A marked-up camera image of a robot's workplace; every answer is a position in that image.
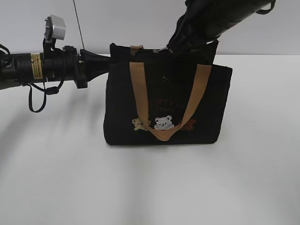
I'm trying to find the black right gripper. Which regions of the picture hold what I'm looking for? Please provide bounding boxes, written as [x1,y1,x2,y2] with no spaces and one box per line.
[167,9,222,53]

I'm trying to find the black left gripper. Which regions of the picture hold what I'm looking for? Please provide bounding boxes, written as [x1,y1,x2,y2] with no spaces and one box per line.
[43,45,111,89]

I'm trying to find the silver zipper pull key ring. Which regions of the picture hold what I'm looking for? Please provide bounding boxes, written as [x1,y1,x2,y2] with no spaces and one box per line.
[153,46,170,54]

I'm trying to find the black tote bag tan handles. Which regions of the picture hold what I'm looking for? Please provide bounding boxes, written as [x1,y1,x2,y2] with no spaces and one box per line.
[104,41,233,145]

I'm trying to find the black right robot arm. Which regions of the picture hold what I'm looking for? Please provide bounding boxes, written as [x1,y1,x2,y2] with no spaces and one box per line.
[166,0,276,54]

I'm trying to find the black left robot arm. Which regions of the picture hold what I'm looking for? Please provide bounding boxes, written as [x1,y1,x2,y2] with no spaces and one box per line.
[0,45,111,89]

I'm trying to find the black camera cable loop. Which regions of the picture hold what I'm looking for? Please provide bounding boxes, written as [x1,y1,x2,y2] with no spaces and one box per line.
[22,78,67,113]

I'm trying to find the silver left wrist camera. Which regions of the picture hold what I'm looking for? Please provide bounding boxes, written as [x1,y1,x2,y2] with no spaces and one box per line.
[44,15,66,43]

